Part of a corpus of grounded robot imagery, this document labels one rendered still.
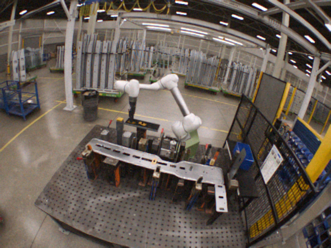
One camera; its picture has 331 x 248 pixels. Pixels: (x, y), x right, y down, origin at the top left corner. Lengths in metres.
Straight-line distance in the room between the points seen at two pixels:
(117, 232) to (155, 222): 0.34
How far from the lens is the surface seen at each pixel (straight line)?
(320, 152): 1.09
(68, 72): 4.60
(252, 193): 1.48
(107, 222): 1.39
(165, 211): 1.45
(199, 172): 1.42
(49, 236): 2.31
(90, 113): 3.99
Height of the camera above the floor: 1.97
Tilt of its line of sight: 29 degrees down
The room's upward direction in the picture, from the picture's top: 10 degrees clockwise
